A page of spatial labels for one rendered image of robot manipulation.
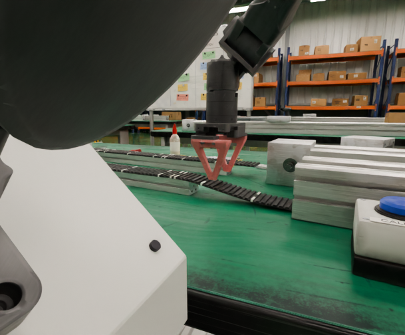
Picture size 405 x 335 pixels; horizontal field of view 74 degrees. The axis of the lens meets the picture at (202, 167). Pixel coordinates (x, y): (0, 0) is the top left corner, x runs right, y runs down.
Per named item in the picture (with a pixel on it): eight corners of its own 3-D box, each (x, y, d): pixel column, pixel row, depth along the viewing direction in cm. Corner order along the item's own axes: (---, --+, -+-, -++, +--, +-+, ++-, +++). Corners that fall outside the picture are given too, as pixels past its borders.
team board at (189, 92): (141, 179, 382) (134, 30, 342) (159, 171, 427) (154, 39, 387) (246, 190, 328) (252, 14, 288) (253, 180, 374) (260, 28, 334)
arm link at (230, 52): (238, 11, 44) (277, 47, 44) (239, 32, 55) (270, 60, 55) (190, 70, 47) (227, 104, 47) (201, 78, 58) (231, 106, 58)
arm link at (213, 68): (204, 54, 45) (239, 52, 44) (209, 61, 52) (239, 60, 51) (203, 96, 46) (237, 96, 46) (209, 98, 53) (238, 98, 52)
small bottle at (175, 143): (174, 153, 105) (173, 123, 102) (181, 155, 102) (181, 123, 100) (167, 155, 102) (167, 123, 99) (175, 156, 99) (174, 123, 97)
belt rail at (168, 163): (15, 150, 114) (14, 143, 113) (24, 149, 117) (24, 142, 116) (226, 175, 70) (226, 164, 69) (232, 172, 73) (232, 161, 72)
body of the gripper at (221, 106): (245, 131, 53) (247, 93, 52) (228, 135, 44) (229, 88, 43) (215, 130, 56) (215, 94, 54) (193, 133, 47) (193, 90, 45)
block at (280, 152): (263, 186, 60) (265, 143, 58) (275, 174, 71) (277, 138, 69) (305, 191, 56) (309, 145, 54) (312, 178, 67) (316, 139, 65)
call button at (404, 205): (380, 222, 27) (382, 203, 27) (376, 209, 31) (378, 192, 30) (430, 230, 25) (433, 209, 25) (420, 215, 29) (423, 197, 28)
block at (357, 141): (333, 173, 73) (337, 137, 71) (350, 167, 80) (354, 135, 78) (375, 179, 65) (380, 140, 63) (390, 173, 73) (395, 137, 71)
